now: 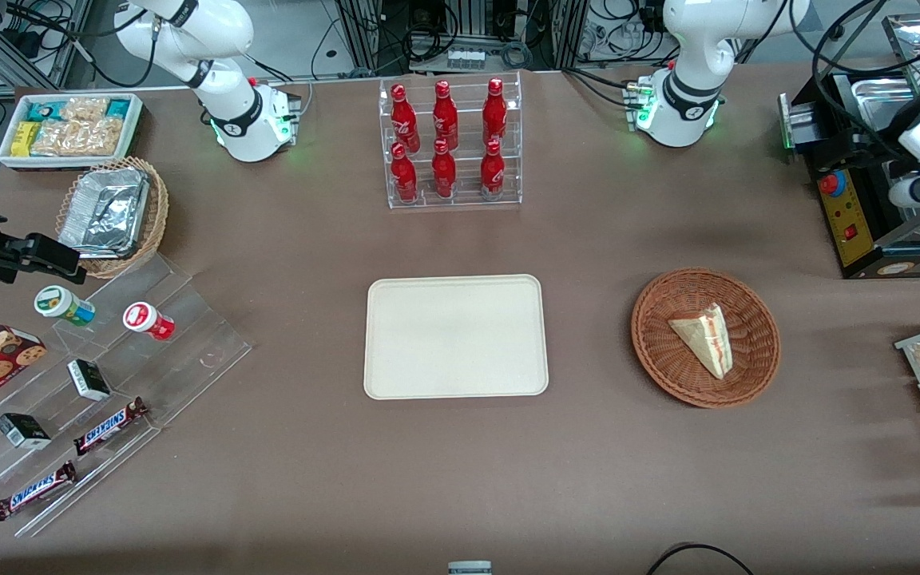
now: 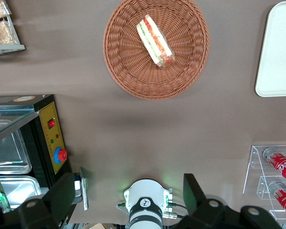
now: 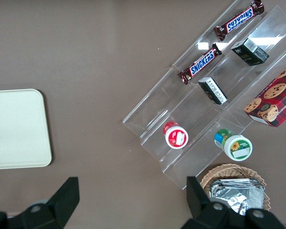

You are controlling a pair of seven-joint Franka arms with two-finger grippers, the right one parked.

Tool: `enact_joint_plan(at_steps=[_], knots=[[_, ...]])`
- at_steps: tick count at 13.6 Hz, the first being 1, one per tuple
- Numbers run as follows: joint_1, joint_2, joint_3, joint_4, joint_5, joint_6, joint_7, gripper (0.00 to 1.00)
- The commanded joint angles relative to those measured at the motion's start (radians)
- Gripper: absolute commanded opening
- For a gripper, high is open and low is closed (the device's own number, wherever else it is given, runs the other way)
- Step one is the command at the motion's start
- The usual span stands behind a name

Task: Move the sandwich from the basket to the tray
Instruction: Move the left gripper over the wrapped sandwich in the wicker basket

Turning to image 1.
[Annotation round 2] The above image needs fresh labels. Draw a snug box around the black looped cable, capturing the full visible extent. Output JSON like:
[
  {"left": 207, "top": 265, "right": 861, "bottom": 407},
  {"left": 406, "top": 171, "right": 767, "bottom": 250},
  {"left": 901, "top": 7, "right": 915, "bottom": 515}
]
[{"left": 646, "top": 542, "right": 755, "bottom": 575}]

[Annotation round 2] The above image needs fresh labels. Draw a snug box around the small black white box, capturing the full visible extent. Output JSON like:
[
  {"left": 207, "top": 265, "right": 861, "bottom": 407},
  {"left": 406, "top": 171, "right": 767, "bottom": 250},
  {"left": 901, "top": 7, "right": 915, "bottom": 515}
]
[
  {"left": 0, "top": 412, "right": 53, "bottom": 450},
  {"left": 66, "top": 359, "right": 112, "bottom": 403}
]

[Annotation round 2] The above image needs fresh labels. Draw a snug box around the triangular sandwich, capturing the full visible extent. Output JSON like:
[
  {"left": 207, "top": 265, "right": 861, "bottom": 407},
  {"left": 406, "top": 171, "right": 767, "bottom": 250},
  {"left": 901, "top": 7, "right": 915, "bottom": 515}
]
[{"left": 668, "top": 303, "right": 729, "bottom": 381}]

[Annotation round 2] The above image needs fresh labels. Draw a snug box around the black yellow sealing machine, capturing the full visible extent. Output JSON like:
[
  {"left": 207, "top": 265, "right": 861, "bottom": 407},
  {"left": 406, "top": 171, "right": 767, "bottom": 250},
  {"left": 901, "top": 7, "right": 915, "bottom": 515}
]
[{"left": 778, "top": 70, "right": 920, "bottom": 280}]

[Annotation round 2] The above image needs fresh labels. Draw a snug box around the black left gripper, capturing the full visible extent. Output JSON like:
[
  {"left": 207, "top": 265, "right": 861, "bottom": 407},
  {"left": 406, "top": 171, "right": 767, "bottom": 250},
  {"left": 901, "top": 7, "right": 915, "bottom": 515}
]
[{"left": 847, "top": 132, "right": 906, "bottom": 180}]

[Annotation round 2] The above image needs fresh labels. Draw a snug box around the yellow snack pack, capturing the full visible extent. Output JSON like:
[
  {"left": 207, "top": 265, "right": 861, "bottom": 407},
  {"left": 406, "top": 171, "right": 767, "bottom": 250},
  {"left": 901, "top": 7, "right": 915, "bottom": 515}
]
[{"left": 10, "top": 121, "right": 40, "bottom": 157}]

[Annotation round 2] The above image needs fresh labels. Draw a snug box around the clear acrylic bottle rack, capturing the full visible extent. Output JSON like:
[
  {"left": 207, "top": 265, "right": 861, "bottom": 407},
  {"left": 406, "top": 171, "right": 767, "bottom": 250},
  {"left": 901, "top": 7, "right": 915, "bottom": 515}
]
[{"left": 379, "top": 71, "right": 524, "bottom": 211}]

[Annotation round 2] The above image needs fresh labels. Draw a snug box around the aluminium foil tray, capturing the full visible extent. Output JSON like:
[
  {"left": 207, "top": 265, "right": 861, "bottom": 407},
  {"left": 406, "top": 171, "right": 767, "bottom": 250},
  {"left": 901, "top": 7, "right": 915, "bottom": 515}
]
[{"left": 57, "top": 167, "right": 150, "bottom": 260}]

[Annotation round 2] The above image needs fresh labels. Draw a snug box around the white plastic snack bin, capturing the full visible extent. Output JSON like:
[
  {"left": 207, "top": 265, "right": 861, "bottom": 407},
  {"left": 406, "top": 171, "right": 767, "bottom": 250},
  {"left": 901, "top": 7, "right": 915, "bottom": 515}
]
[{"left": 0, "top": 92, "right": 145, "bottom": 171}]

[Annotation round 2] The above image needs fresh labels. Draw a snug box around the cream rectangular tray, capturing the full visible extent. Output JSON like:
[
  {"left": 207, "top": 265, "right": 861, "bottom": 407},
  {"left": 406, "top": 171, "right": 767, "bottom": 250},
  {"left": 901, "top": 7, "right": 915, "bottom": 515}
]
[{"left": 363, "top": 274, "right": 549, "bottom": 400}]

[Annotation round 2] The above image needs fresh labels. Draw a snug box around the red soda bottle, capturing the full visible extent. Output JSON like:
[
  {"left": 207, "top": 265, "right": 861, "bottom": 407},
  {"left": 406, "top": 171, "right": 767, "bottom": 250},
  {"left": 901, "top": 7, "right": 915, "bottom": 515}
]
[
  {"left": 391, "top": 142, "right": 419, "bottom": 204},
  {"left": 391, "top": 83, "right": 420, "bottom": 153},
  {"left": 432, "top": 80, "right": 459, "bottom": 152},
  {"left": 482, "top": 77, "right": 509, "bottom": 147},
  {"left": 431, "top": 139, "right": 458, "bottom": 200},
  {"left": 480, "top": 137, "right": 506, "bottom": 201}
]

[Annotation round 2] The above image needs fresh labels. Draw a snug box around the green lid white cup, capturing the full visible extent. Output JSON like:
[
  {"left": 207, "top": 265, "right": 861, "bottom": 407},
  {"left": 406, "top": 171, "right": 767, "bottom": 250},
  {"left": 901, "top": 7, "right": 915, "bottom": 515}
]
[{"left": 34, "top": 285, "right": 97, "bottom": 327}]

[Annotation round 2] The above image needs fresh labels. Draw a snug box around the snickers chocolate bar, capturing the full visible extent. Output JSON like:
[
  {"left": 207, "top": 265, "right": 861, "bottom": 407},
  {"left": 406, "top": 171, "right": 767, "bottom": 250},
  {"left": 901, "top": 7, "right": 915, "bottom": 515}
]
[
  {"left": 72, "top": 396, "right": 150, "bottom": 457},
  {"left": 0, "top": 460, "right": 78, "bottom": 522}
]

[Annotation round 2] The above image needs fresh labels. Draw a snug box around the brown round wicker basket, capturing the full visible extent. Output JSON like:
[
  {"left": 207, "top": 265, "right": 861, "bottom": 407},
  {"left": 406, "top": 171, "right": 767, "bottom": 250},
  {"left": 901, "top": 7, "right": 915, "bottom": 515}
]
[{"left": 631, "top": 267, "right": 782, "bottom": 409}]

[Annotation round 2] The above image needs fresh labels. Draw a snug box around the large clear snack bag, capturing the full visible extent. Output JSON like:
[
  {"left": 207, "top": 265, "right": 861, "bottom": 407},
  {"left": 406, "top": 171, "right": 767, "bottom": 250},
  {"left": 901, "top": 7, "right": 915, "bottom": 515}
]
[{"left": 32, "top": 119, "right": 123, "bottom": 157}]

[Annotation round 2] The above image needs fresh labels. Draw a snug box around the clear acrylic stepped stand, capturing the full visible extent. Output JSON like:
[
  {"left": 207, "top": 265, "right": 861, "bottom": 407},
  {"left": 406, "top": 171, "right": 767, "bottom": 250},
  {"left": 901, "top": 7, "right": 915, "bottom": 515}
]
[{"left": 0, "top": 253, "right": 254, "bottom": 538}]

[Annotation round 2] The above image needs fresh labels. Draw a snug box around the small clear snack bag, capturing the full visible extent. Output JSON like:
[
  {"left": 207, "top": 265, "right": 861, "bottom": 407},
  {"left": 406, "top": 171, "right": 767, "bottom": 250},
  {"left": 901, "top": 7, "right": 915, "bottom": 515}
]
[{"left": 61, "top": 97, "right": 110, "bottom": 123}]

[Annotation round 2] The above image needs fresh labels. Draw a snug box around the tan oval wicker basket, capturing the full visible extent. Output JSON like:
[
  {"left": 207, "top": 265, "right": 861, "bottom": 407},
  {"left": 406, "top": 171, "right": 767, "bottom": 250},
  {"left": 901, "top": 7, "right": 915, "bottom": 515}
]
[{"left": 54, "top": 157, "right": 170, "bottom": 280}]

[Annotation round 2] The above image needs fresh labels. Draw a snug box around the red cup white lid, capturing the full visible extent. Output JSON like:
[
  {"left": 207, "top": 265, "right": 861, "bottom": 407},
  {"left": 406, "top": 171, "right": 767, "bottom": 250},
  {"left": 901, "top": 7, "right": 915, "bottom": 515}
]
[{"left": 122, "top": 301, "right": 176, "bottom": 342}]

